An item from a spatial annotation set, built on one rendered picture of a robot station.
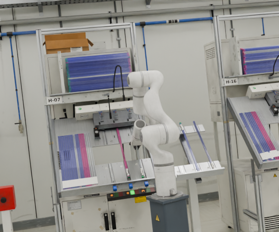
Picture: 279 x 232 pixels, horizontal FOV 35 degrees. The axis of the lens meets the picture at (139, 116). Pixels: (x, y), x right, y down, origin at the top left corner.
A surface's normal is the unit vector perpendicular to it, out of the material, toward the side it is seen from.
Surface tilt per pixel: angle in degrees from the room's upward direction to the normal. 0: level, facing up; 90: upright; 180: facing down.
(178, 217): 90
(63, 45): 80
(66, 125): 43
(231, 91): 90
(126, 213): 90
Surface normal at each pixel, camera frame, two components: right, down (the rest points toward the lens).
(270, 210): 0.18, 0.02
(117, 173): 0.04, -0.72
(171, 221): 0.50, -0.02
